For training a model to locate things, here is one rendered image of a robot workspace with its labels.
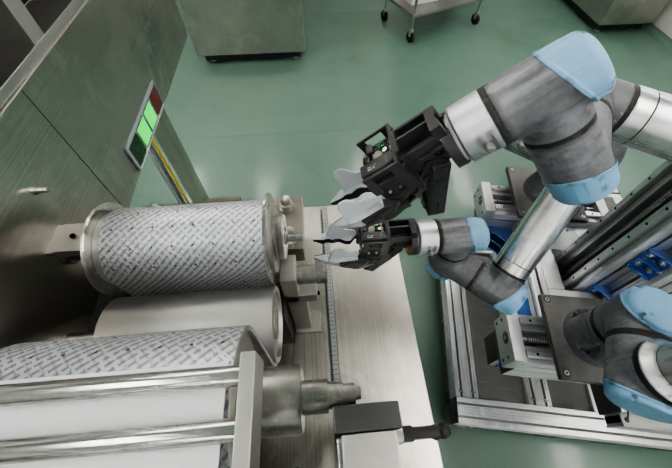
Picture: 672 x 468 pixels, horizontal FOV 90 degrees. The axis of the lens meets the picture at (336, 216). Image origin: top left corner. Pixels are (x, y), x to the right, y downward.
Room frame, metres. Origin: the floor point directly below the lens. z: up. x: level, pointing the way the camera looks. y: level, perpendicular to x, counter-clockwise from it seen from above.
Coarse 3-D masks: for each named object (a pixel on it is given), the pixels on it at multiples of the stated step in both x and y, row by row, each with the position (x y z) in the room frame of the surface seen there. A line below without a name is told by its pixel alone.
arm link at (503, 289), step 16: (544, 192) 0.44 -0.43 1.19; (544, 208) 0.40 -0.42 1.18; (560, 208) 0.39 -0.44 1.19; (576, 208) 0.39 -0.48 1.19; (528, 224) 0.39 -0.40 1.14; (544, 224) 0.38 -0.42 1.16; (560, 224) 0.37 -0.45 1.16; (512, 240) 0.37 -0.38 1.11; (528, 240) 0.36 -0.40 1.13; (544, 240) 0.35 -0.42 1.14; (496, 256) 0.36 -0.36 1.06; (512, 256) 0.34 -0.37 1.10; (528, 256) 0.33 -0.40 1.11; (480, 272) 0.32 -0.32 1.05; (496, 272) 0.32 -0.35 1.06; (512, 272) 0.31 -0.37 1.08; (528, 272) 0.31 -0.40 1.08; (480, 288) 0.29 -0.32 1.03; (496, 288) 0.29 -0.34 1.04; (512, 288) 0.28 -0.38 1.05; (496, 304) 0.26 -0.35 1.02; (512, 304) 0.25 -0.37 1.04
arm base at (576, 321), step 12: (576, 312) 0.30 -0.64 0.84; (588, 312) 0.29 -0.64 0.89; (564, 324) 0.28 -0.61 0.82; (576, 324) 0.27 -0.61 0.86; (588, 324) 0.26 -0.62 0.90; (576, 336) 0.24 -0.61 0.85; (588, 336) 0.23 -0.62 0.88; (600, 336) 0.22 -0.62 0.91; (576, 348) 0.21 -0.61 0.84; (588, 348) 0.21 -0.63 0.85; (600, 348) 0.20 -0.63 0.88; (588, 360) 0.19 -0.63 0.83; (600, 360) 0.18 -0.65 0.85
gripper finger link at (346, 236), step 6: (330, 228) 0.39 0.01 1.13; (336, 228) 0.39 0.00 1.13; (342, 228) 0.39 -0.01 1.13; (324, 234) 0.39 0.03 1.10; (330, 234) 0.39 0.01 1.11; (336, 234) 0.39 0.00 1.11; (342, 234) 0.39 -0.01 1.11; (348, 234) 0.39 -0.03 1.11; (354, 234) 0.39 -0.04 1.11; (318, 240) 0.37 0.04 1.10; (324, 240) 0.38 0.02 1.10; (330, 240) 0.38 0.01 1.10; (336, 240) 0.38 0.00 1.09; (342, 240) 0.38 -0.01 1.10; (348, 240) 0.37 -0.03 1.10
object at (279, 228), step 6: (276, 216) 0.31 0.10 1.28; (282, 216) 0.31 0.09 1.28; (276, 222) 0.30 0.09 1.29; (282, 222) 0.30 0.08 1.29; (276, 228) 0.28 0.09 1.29; (282, 228) 0.29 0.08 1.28; (276, 234) 0.28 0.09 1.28; (282, 234) 0.28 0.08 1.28; (276, 240) 0.27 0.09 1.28; (282, 240) 0.27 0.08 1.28; (276, 246) 0.26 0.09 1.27; (282, 246) 0.26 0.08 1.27; (276, 252) 0.26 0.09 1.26; (282, 252) 0.26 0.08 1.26; (276, 258) 0.25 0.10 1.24; (282, 258) 0.26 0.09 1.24
